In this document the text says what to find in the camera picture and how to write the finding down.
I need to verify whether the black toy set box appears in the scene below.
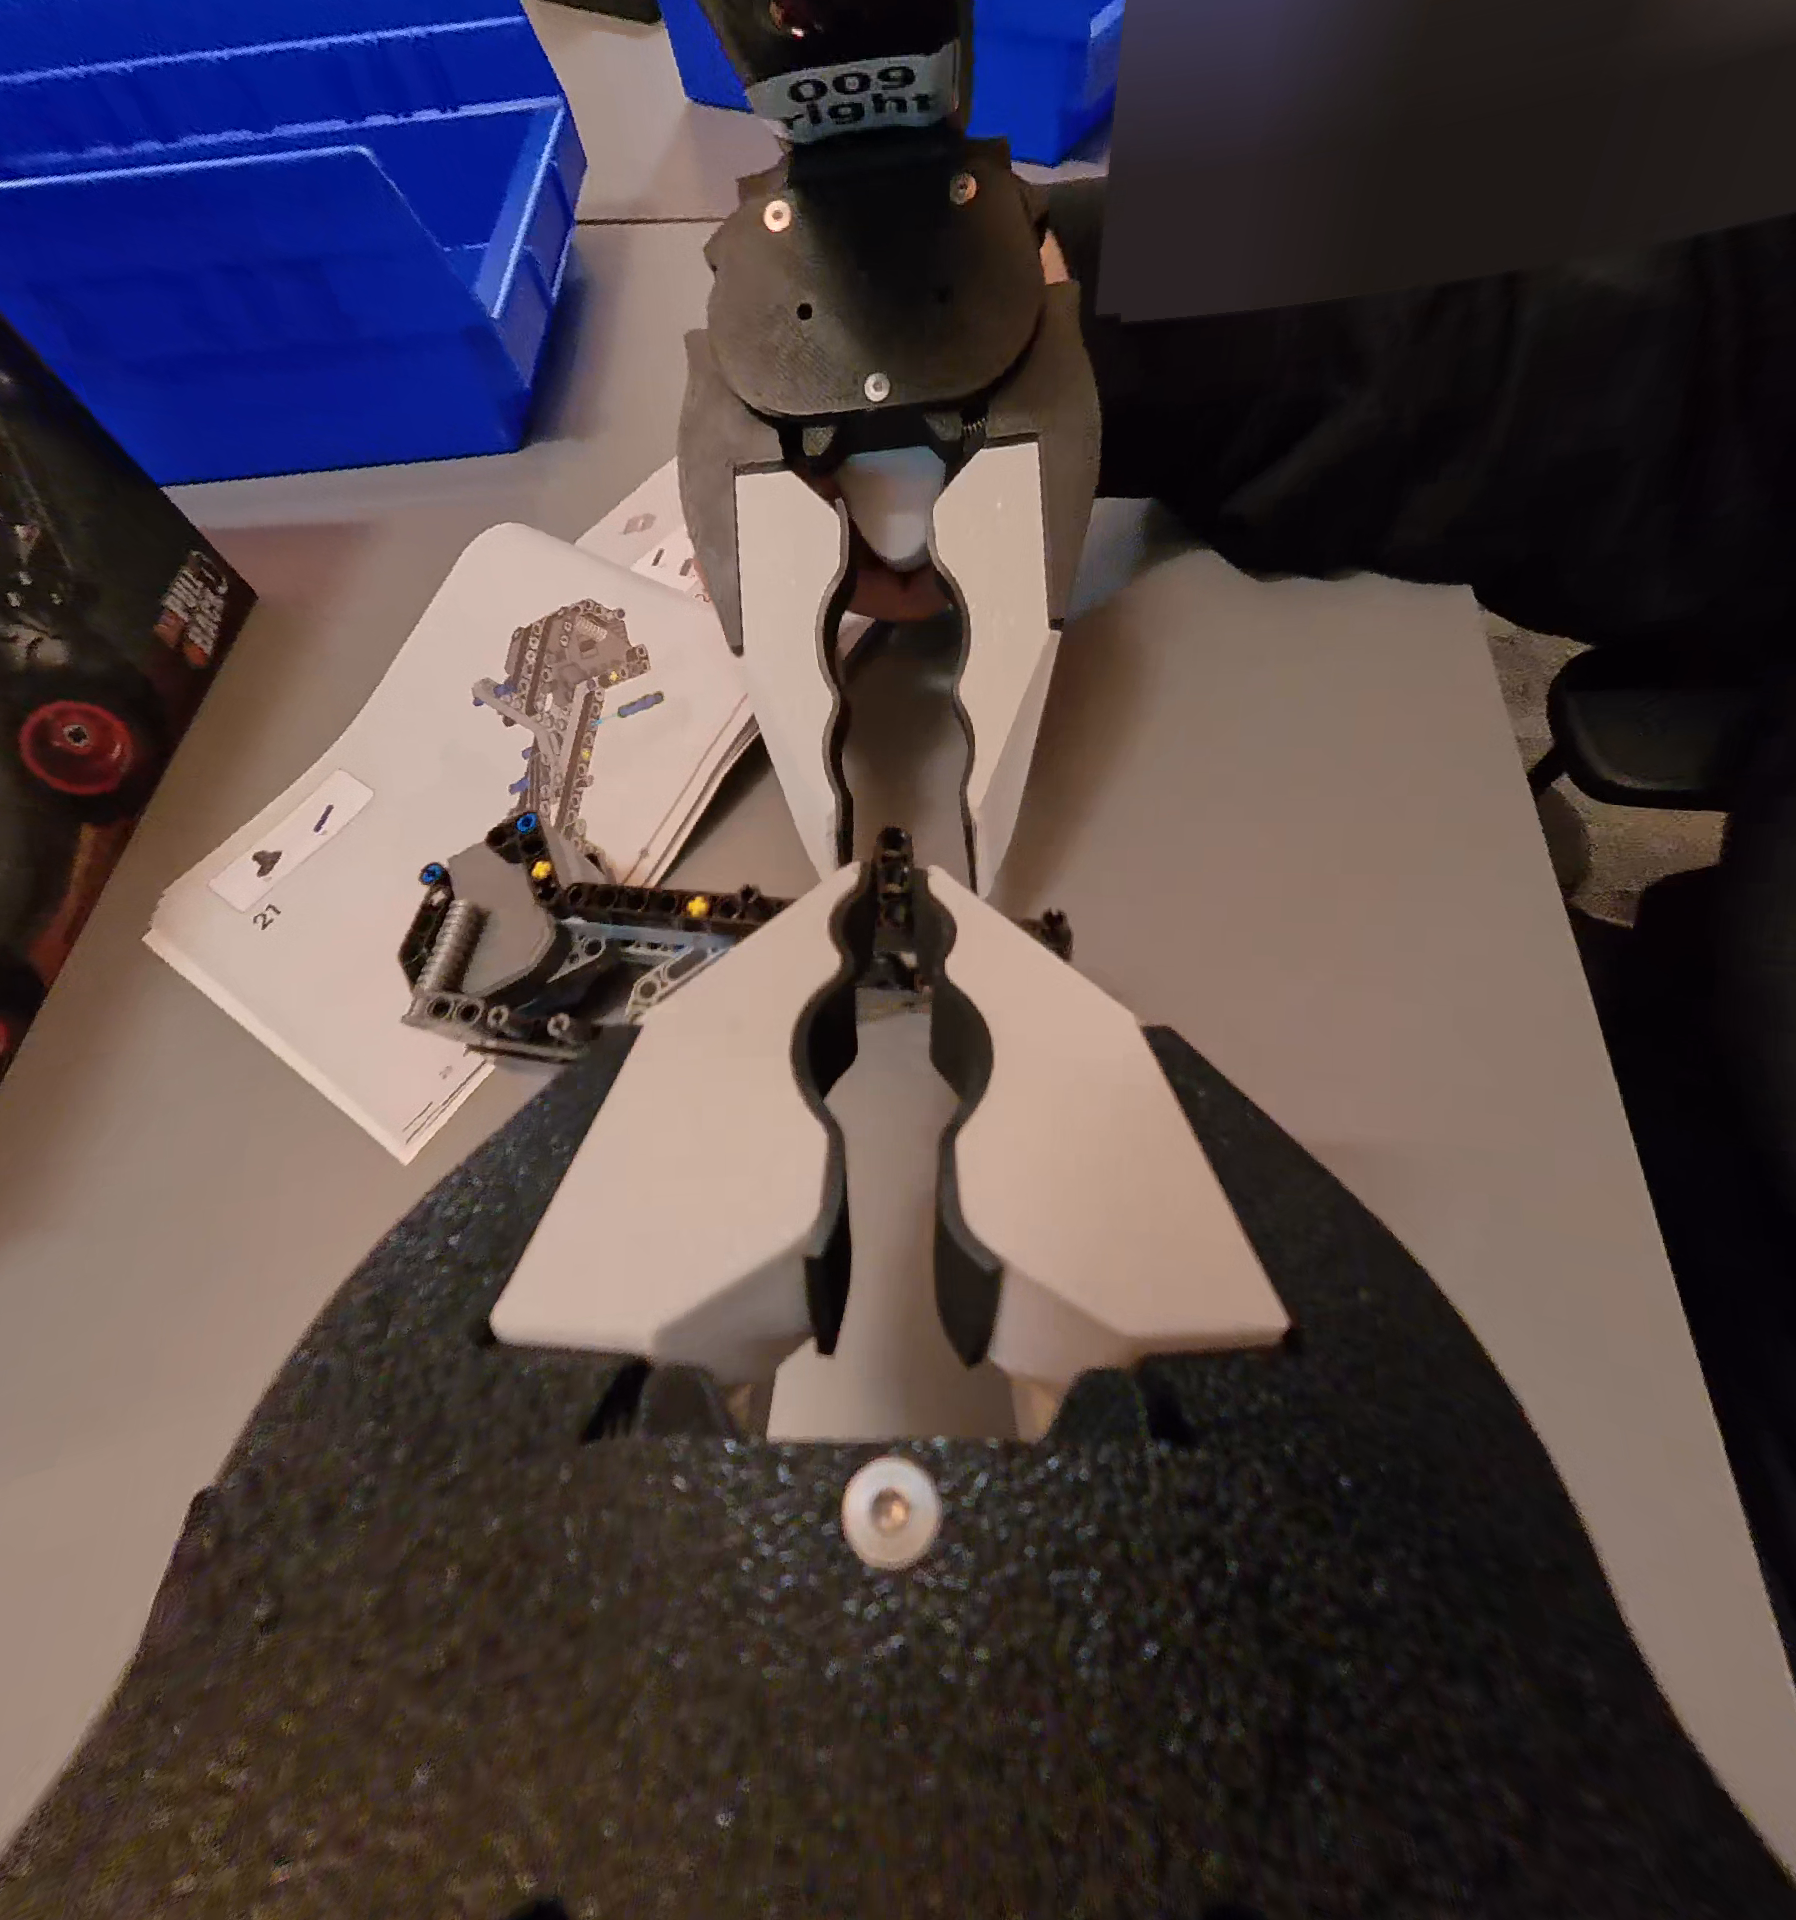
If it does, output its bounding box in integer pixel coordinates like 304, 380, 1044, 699
0, 246, 259, 1194

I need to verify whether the black office chair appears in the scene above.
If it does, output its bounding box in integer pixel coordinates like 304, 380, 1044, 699
1527, 643, 1746, 819

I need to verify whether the white instruction booklet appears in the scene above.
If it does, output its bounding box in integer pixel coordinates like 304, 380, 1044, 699
143, 457, 766, 1164

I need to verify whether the blue storage bin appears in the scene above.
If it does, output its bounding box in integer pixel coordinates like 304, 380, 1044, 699
0, 0, 588, 483
659, 0, 1124, 163

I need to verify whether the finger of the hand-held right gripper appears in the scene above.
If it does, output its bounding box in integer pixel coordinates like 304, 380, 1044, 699
932, 433, 1063, 901
733, 461, 863, 874

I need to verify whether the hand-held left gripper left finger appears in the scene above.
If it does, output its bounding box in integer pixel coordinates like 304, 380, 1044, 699
489, 866, 863, 1434

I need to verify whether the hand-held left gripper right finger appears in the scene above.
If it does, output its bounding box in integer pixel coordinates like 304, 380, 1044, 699
920, 866, 1297, 1440

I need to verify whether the person's right hand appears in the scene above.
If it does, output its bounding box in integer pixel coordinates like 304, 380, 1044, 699
852, 552, 963, 621

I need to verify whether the grey desk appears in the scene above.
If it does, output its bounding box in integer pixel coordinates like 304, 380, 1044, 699
0, 0, 1796, 1920

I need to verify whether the grey black toy brick model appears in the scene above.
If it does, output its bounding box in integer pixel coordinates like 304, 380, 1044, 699
400, 816, 1075, 1063

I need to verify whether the person's right forearm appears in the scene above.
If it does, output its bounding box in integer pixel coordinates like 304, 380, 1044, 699
1055, 181, 1796, 602

